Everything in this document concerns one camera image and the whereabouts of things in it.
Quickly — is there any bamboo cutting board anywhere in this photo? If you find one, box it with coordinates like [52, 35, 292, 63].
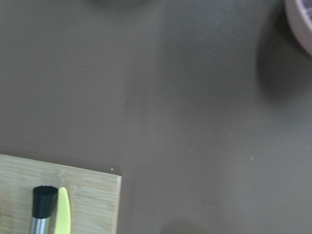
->
[0, 155, 121, 234]

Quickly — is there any steel muddler black tip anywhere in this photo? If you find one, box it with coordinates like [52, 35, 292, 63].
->
[29, 186, 58, 234]

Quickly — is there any yellow plastic knife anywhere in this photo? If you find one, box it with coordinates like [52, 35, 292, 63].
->
[54, 187, 71, 234]

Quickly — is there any pink bowl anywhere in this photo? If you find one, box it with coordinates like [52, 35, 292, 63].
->
[284, 0, 312, 56]

